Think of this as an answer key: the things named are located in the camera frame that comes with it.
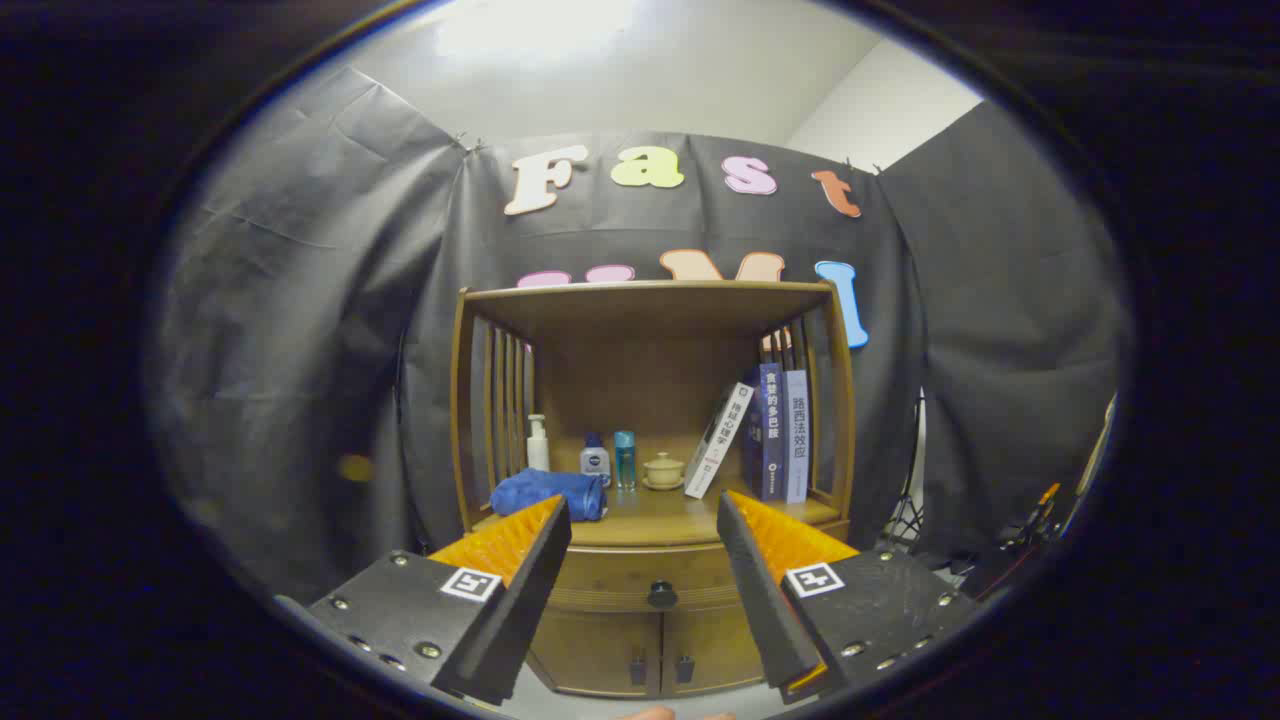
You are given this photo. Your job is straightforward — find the black device with orange top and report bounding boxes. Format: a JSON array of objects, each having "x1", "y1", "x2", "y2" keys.
[{"x1": 1000, "y1": 482, "x2": 1063, "y2": 561}]

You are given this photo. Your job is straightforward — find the dark blue book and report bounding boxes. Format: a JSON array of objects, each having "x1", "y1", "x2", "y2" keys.
[{"x1": 742, "y1": 362, "x2": 786, "y2": 503}]

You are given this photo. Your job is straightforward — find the white book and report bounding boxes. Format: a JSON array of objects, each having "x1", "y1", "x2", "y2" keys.
[{"x1": 684, "y1": 382, "x2": 756, "y2": 499}]

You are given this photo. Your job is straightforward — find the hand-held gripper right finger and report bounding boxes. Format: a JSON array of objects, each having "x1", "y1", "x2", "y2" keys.
[{"x1": 715, "y1": 490, "x2": 981, "y2": 704}]

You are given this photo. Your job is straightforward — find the black backdrop cloth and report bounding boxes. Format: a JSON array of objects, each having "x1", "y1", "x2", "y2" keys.
[{"x1": 145, "y1": 65, "x2": 1136, "y2": 606}]

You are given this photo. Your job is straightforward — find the wooden drawer with black knob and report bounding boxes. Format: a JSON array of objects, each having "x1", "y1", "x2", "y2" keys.
[{"x1": 545, "y1": 543, "x2": 746, "y2": 613}]

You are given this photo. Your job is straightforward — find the pale lilac book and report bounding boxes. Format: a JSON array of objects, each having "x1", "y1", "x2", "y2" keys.
[{"x1": 782, "y1": 370, "x2": 811, "y2": 504}]

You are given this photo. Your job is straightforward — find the wooden cabinet door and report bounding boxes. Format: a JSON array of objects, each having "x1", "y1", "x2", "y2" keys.
[
  {"x1": 528, "y1": 605, "x2": 661, "y2": 698},
  {"x1": 660, "y1": 605, "x2": 766, "y2": 696}
]

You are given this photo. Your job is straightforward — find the rolled blue towel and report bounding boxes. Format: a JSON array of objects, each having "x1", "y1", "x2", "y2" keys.
[{"x1": 490, "y1": 468, "x2": 609, "y2": 523}]

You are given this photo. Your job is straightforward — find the wooden cabinet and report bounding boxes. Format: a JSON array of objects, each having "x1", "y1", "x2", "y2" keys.
[{"x1": 450, "y1": 280, "x2": 858, "y2": 699}]

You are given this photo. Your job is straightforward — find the wooden countertop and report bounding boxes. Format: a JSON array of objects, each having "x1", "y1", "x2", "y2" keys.
[{"x1": 470, "y1": 487, "x2": 843, "y2": 548}]

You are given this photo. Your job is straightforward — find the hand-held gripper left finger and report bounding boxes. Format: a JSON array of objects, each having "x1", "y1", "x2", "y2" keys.
[{"x1": 305, "y1": 494, "x2": 573, "y2": 707}]

